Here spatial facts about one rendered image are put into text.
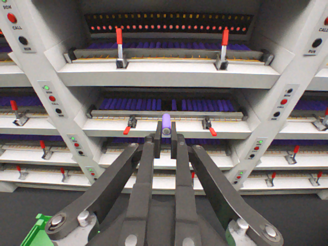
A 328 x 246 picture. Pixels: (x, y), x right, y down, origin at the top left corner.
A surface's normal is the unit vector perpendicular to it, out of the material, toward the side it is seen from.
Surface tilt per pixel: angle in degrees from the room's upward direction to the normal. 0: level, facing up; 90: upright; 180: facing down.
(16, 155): 17
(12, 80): 107
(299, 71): 90
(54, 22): 90
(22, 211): 0
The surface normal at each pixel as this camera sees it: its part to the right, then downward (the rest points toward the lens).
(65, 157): 0.00, -0.63
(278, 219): 0.00, -0.83
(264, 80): -0.02, 0.77
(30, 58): -0.02, 0.56
